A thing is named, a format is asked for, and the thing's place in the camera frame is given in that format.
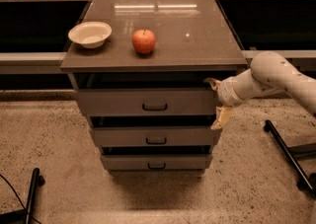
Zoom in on black cable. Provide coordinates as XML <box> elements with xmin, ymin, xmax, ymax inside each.
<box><xmin>0</xmin><ymin>173</ymin><xmax>42</xmax><ymax>224</ymax></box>

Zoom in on black stand leg right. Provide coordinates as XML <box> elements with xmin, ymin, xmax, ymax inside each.
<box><xmin>264</xmin><ymin>120</ymin><xmax>316</xmax><ymax>198</ymax></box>

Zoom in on white bowl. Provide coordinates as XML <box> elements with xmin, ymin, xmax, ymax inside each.
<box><xmin>68</xmin><ymin>22</ymin><xmax>112</xmax><ymax>49</ymax></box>

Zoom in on grey drawer cabinet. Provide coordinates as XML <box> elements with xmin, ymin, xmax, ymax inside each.
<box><xmin>60</xmin><ymin>0</ymin><xmax>249</xmax><ymax>179</ymax></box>

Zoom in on grey top drawer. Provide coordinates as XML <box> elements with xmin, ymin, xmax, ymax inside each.
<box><xmin>75</xmin><ymin>89</ymin><xmax>217</xmax><ymax>116</ymax></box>

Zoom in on black stand leg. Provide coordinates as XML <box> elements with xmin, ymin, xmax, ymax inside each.
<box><xmin>264</xmin><ymin>120</ymin><xmax>316</xmax><ymax>198</ymax></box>
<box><xmin>0</xmin><ymin>168</ymin><xmax>45</xmax><ymax>224</ymax></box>

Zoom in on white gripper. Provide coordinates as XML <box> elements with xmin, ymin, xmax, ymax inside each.
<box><xmin>203</xmin><ymin>77</ymin><xmax>244</xmax><ymax>130</ymax></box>

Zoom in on black stand leg left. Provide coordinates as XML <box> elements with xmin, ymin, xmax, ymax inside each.
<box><xmin>0</xmin><ymin>168</ymin><xmax>45</xmax><ymax>224</ymax></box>

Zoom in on grey bottom drawer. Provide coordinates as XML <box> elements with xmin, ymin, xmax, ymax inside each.
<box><xmin>100</xmin><ymin>154</ymin><xmax>212</xmax><ymax>171</ymax></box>

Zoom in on grey drawer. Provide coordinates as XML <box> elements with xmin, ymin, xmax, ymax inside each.
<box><xmin>100</xmin><ymin>154</ymin><xmax>212</xmax><ymax>171</ymax></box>
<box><xmin>75</xmin><ymin>89</ymin><xmax>217</xmax><ymax>116</ymax></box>
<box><xmin>90</xmin><ymin>126</ymin><xmax>221</xmax><ymax>147</ymax></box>

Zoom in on red apple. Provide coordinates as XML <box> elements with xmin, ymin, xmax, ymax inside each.
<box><xmin>132</xmin><ymin>30</ymin><xmax>156</xmax><ymax>54</ymax></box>

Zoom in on grey middle drawer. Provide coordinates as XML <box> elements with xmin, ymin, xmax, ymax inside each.
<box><xmin>90</xmin><ymin>126</ymin><xmax>221</xmax><ymax>147</ymax></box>

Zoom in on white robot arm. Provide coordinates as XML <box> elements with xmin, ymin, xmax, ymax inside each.
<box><xmin>203</xmin><ymin>51</ymin><xmax>316</xmax><ymax>130</ymax></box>

